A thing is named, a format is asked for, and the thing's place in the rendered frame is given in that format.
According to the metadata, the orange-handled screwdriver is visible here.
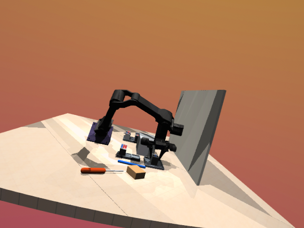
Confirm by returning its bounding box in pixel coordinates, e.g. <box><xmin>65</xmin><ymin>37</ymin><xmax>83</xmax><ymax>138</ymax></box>
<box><xmin>81</xmin><ymin>168</ymin><xmax>123</xmax><ymax>174</ymax></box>

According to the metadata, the brown cardboard box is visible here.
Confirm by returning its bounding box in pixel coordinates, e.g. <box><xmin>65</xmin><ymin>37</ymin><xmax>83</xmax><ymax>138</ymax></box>
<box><xmin>126</xmin><ymin>165</ymin><xmax>146</xmax><ymax>180</ymax></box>

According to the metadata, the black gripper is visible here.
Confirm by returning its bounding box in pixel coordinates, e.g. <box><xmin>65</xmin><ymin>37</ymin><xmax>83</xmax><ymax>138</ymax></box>
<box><xmin>141</xmin><ymin>131</ymin><xmax>177</xmax><ymax>160</ymax></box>

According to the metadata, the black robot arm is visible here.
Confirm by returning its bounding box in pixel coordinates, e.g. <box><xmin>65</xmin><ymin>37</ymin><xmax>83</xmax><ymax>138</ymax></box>
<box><xmin>94</xmin><ymin>89</ymin><xmax>184</xmax><ymax>151</ymax></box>

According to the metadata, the grey flat panel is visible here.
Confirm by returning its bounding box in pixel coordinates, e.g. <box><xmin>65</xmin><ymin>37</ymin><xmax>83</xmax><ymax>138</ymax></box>
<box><xmin>169</xmin><ymin>90</ymin><xmax>226</xmax><ymax>186</ymax></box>

